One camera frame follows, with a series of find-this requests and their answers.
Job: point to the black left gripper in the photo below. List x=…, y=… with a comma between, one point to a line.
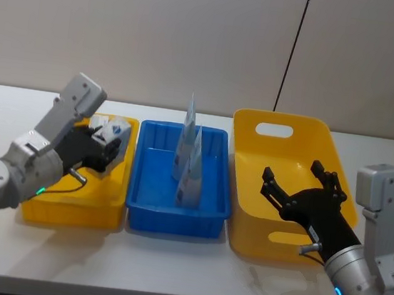
x=78, y=151

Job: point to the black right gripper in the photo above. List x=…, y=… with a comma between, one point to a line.
x=322, y=213

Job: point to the white carton with blue print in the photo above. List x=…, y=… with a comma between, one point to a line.
x=115, y=129

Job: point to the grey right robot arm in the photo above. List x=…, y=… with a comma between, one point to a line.
x=354, y=274

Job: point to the small white carton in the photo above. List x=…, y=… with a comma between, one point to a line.
x=99, y=121

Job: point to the blue plastic bin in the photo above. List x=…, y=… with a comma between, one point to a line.
x=158, y=171

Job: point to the shallow yellow plastic tray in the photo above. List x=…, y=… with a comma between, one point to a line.
x=67, y=207

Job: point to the tall white blue pouch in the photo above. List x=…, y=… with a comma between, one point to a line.
x=188, y=132

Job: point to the short white blue pouch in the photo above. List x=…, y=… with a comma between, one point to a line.
x=190, y=182

